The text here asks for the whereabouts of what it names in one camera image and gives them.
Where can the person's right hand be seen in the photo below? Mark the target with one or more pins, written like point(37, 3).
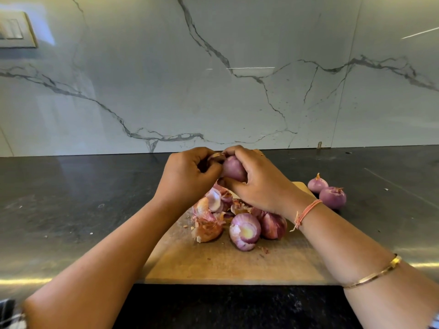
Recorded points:
point(267, 183)

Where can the person's left hand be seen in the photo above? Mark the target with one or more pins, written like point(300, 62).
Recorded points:
point(184, 178)

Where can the brownish red onion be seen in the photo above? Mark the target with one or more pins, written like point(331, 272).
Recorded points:
point(233, 168)

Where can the pile of onion peels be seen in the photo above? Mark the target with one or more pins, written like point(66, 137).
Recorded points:
point(209, 209)

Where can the small red onion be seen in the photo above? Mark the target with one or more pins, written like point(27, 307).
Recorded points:
point(317, 183)

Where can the red onion with pale patch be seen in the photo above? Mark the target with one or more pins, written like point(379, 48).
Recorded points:
point(245, 231)

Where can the person's left forearm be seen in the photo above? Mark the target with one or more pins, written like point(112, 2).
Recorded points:
point(92, 277)

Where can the person's right forearm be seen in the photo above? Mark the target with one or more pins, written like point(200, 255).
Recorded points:
point(367, 263)

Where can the wooden cutting board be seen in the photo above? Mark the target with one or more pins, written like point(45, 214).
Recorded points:
point(199, 267)

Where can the gold bangle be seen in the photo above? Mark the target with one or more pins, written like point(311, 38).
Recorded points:
point(374, 272)

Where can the black white plaid sleeve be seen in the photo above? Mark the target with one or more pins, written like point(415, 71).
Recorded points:
point(10, 317)

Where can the white wall switch plate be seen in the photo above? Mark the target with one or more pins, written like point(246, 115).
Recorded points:
point(15, 29)

